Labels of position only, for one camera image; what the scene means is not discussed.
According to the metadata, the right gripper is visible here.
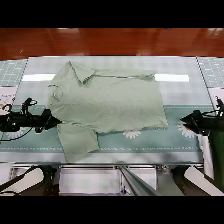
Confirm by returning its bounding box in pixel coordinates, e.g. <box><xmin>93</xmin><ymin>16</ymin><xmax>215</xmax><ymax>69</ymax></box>
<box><xmin>191</xmin><ymin>110</ymin><xmax>211</xmax><ymax>135</ymax></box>

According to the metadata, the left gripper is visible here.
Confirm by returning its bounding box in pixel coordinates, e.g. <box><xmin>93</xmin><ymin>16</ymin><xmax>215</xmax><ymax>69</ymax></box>
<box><xmin>32</xmin><ymin>109</ymin><xmax>54</xmax><ymax>134</ymax></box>

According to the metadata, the pale green shirt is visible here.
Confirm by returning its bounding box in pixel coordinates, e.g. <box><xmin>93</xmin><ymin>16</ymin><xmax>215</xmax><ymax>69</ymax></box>
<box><xmin>46</xmin><ymin>60</ymin><xmax>170</xmax><ymax>164</ymax></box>

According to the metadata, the black cable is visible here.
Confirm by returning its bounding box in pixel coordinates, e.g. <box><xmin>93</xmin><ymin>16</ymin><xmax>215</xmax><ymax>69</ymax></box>
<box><xmin>0</xmin><ymin>127</ymin><xmax>35</xmax><ymax>143</ymax></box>

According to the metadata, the silver frame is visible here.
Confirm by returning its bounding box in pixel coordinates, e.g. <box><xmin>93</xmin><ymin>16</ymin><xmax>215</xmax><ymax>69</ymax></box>
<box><xmin>0</xmin><ymin>161</ymin><xmax>224</xmax><ymax>197</ymax></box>

